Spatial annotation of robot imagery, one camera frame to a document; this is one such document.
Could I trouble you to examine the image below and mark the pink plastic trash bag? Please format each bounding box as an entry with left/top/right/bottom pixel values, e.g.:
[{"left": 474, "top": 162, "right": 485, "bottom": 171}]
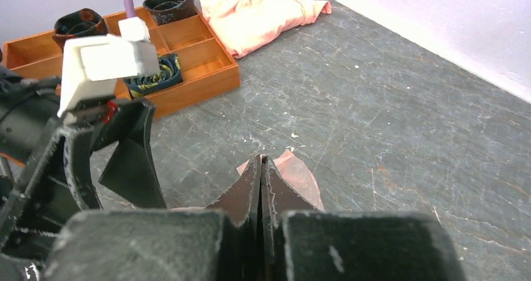
[{"left": 235, "top": 148, "right": 325, "bottom": 212}]

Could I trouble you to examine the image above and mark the blue yellow rolled tie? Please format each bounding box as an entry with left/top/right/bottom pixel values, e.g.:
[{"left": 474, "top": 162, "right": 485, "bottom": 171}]
[{"left": 123, "top": 53, "right": 183, "bottom": 98}]

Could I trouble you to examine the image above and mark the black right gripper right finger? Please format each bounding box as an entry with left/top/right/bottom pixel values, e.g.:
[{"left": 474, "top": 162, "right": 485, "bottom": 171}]
[{"left": 261, "top": 157, "right": 466, "bottom": 280}]

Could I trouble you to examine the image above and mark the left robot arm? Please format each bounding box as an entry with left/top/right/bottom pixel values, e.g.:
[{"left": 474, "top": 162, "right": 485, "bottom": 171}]
[{"left": 1, "top": 69, "right": 166, "bottom": 262}]

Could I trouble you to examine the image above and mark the orange wooden divided tray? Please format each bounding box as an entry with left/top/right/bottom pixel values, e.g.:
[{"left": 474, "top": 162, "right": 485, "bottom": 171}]
[{"left": 1, "top": 7, "right": 240, "bottom": 119}]

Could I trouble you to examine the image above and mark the black red rolled tie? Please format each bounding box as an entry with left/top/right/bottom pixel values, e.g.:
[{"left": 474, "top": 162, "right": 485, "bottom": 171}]
[{"left": 53, "top": 8, "right": 108, "bottom": 51}]

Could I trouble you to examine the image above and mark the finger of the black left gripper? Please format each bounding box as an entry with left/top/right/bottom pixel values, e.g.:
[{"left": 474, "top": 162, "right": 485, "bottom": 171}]
[
  {"left": 56, "top": 125, "right": 102, "bottom": 210},
  {"left": 98, "top": 98, "right": 167, "bottom": 209}
]

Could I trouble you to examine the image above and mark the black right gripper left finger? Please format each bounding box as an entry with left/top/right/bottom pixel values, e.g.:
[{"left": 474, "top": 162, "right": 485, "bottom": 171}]
[{"left": 43, "top": 156, "right": 261, "bottom": 280}]

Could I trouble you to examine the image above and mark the salmon pink cloth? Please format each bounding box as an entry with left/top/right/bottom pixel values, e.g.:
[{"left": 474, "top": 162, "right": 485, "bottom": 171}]
[{"left": 200, "top": 0, "right": 331, "bottom": 59}]

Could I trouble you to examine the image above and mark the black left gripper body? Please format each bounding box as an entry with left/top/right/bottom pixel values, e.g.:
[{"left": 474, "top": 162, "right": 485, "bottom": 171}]
[{"left": 1, "top": 98, "right": 120, "bottom": 262}]

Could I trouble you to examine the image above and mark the black grey rolled tie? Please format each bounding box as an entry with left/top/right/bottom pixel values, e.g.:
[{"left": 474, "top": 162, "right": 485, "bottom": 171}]
[{"left": 143, "top": 0, "right": 197, "bottom": 26}]

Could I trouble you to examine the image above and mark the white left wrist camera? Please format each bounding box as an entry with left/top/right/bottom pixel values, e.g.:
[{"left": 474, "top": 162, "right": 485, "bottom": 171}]
[{"left": 57, "top": 17, "right": 160, "bottom": 117}]

